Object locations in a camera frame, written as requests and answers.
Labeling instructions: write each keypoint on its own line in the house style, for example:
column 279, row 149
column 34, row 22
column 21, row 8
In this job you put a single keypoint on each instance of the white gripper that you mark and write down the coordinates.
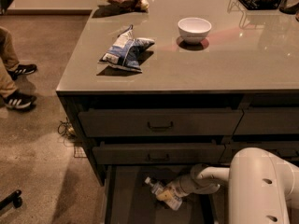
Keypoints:
column 177, row 186

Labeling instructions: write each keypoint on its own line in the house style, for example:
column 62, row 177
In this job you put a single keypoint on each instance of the clear blue-label plastic bottle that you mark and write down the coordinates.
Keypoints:
column 156, row 187

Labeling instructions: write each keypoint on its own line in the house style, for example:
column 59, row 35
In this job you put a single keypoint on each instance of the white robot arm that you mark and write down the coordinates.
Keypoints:
column 261, row 186

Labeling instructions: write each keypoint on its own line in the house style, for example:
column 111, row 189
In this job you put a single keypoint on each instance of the open bottom drawer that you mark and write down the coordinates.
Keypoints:
column 130, row 201

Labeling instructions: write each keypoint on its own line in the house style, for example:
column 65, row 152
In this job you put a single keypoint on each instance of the middle left drawer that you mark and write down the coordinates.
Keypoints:
column 155, row 153

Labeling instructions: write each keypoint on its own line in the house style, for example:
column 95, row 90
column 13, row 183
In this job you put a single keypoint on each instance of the top left drawer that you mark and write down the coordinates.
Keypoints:
column 158, row 122

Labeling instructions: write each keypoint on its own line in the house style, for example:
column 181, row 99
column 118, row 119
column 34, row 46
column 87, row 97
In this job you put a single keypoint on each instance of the top right drawer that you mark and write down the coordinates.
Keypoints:
column 278, row 120

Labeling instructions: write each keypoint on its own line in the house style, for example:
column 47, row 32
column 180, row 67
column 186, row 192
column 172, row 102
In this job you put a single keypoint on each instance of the middle right drawer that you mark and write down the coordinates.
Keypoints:
column 287, row 150

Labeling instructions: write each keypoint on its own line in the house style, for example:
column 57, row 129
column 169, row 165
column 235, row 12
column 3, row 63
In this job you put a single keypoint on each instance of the dark cabinet counter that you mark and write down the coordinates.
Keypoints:
column 249, row 59

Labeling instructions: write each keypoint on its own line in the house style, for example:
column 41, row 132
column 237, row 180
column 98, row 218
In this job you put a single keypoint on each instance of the blue white chip bag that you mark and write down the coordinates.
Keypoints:
column 124, row 52

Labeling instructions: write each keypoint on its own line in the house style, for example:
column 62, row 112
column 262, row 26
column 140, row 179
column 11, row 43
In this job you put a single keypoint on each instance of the black chair leg lower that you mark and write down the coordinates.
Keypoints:
column 14, row 198

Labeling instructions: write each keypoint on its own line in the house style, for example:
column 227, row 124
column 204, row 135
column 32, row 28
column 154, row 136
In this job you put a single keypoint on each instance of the white ceramic bowl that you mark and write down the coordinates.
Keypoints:
column 194, row 30

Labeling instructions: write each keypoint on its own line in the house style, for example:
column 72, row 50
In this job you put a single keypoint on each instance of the black sneaker near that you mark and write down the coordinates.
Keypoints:
column 19, row 101

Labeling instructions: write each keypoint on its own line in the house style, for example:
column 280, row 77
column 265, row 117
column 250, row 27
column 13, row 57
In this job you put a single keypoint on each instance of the black sneaker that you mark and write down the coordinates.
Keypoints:
column 19, row 101
column 22, row 69

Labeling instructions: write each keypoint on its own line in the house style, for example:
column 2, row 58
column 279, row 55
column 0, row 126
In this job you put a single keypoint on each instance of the black sneaker far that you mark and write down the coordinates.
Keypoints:
column 22, row 69

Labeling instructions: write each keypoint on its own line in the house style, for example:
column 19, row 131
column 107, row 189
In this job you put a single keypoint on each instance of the person's tan trouser legs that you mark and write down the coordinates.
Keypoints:
column 8, row 63

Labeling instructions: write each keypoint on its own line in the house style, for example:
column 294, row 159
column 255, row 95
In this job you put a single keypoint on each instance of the dark round object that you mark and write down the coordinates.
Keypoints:
column 289, row 6

